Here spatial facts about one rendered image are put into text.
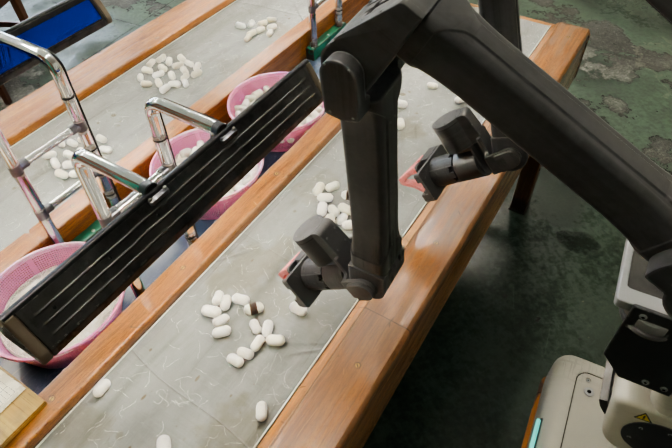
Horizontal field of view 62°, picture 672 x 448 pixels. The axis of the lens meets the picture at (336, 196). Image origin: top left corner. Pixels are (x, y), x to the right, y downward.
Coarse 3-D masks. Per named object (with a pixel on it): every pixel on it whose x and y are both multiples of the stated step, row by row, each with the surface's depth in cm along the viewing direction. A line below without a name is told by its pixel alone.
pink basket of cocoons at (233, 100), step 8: (272, 72) 158; (280, 72) 158; (248, 80) 155; (256, 80) 157; (264, 80) 158; (240, 88) 154; (248, 88) 156; (256, 88) 158; (232, 96) 151; (240, 96) 154; (232, 104) 150; (240, 104) 155; (232, 112) 149; (312, 120) 142; (296, 128) 140; (304, 128) 143; (288, 136) 143; (296, 136) 144; (280, 144) 145; (288, 144) 146
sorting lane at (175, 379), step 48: (528, 48) 169; (432, 96) 153; (336, 144) 140; (432, 144) 139; (288, 192) 129; (336, 192) 128; (240, 240) 119; (288, 240) 119; (192, 288) 111; (240, 288) 110; (144, 336) 103; (192, 336) 103; (240, 336) 103; (288, 336) 103; (96, 384) 97; (144, 384) 97; (192, 384) 97; (240, 384) 96; (288, 384) 96; (96, 432) 91; (144, 432) 91; (192, 432) 91; (240, 432) 91
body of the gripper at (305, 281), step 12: (300, 264) 94; (312, 264) 92; (288, 276) 92; (300, 276) 93; (312, 276) 91; (288, 288) 92; (300, 288) 93; (312, 288) 93; (324, 288) 91; (300, 300) 93; (312, 300) 94
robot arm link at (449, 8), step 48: (384, 0) 50; (432, 0) 46; (336, 48) 52; (384, 48) 49; (432, 48) 47; (480, 48) 47; (480, 96) 49; (528, 96) 47; (528, 144) 50; (576, 144) 47; (624, 144) 48; (576, 192) 51; (624, 192) 48
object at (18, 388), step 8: (0, 376) 94; (8, 376) 94; (0, 384) 93; (8, 384) 93; (16, 384) 93; (0, 392) 92; (8, 392) 92; (16, 392) 92; (0, 400) 91; (8, 400) 91; (0, 408) 90
